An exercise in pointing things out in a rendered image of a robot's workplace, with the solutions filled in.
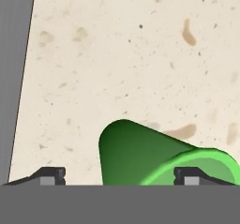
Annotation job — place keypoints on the green cup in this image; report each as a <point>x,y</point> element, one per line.
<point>134,152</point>

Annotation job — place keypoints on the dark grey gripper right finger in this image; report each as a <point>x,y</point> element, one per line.
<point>189,175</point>

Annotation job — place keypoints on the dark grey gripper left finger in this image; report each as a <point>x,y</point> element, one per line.
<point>51,174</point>

